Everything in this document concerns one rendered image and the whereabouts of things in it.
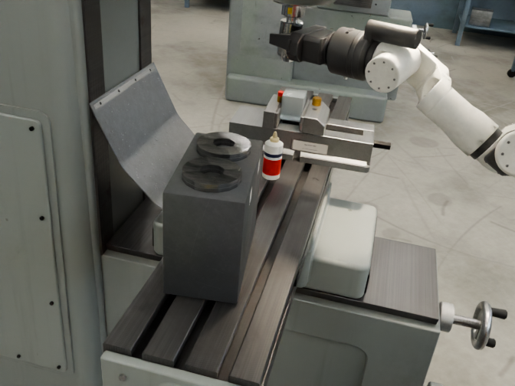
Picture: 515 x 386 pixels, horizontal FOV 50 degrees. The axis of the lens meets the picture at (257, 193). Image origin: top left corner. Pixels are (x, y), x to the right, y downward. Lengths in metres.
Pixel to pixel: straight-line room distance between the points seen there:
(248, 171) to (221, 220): 0.10
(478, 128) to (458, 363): 1.40
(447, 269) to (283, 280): 1.86
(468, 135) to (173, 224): 0.52
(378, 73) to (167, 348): 0.57
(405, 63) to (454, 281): 1.78
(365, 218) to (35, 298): 0.82
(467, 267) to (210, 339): 2.09
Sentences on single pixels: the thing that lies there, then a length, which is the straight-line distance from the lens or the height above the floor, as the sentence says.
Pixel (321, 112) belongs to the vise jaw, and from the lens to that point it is 1.35.
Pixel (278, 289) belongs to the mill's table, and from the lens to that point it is 0.92.
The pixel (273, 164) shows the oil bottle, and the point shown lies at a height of 0.97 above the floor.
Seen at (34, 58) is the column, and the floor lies 1.17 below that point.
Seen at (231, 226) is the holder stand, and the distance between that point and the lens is 0.80.
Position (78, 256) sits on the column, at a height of 0.72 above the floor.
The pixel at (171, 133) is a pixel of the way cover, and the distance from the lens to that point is 1.40.
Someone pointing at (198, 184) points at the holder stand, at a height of 1.12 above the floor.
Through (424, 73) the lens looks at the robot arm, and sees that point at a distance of 1.08.
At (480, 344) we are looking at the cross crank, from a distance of 1.42.
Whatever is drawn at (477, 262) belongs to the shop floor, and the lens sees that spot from 2.86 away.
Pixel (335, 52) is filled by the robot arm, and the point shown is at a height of 1.24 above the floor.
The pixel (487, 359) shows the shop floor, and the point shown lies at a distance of 2.35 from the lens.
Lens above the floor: 1.51
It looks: 30 degrees down
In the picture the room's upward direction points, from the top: 5 degrees clockwise
